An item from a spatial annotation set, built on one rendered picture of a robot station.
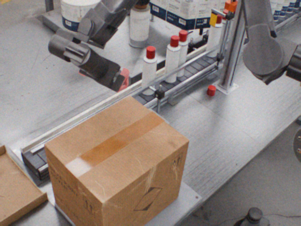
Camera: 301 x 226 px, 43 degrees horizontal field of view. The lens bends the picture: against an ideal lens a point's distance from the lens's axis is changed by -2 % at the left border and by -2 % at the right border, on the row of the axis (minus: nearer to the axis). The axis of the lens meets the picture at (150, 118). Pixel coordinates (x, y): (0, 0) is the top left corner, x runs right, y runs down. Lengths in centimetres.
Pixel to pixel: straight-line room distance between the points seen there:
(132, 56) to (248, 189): 114
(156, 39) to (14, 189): 96
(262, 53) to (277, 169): 186
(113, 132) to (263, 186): 156
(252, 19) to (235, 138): 75
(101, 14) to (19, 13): 302
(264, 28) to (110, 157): 48
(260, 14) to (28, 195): 88
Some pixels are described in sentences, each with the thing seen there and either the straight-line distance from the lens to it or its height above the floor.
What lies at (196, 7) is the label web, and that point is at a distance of 183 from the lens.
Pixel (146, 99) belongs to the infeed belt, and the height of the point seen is 88.
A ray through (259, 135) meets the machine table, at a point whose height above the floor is 83.
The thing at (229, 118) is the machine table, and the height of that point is 83.
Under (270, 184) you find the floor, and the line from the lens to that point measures 249.
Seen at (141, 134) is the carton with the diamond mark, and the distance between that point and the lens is 104.
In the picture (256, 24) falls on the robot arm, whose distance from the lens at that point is 81.
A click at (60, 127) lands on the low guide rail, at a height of 91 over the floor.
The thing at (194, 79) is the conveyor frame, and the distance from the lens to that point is 167.
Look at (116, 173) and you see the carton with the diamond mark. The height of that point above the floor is 112.
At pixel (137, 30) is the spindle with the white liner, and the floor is 97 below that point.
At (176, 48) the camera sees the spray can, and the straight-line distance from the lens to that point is 150.
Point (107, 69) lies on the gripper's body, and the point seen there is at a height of 125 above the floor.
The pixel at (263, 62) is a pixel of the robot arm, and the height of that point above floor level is 146.
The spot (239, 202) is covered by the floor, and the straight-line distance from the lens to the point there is 235.
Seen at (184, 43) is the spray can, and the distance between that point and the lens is 154.
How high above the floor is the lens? 187
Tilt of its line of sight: 44 degrees down
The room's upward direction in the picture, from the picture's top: 5 degrees clockwise
